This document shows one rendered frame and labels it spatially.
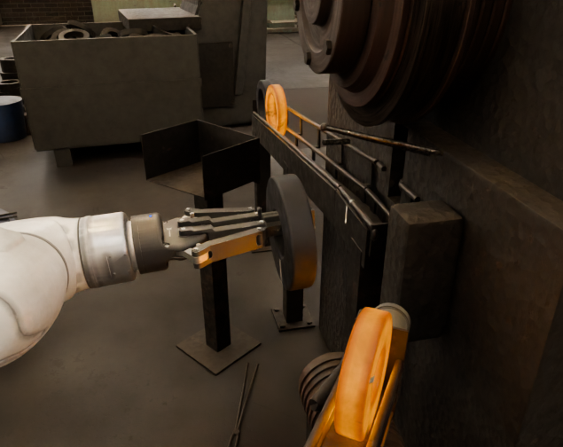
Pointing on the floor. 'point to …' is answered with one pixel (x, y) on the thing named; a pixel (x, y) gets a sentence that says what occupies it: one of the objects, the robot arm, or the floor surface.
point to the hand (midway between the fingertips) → (288, 221)
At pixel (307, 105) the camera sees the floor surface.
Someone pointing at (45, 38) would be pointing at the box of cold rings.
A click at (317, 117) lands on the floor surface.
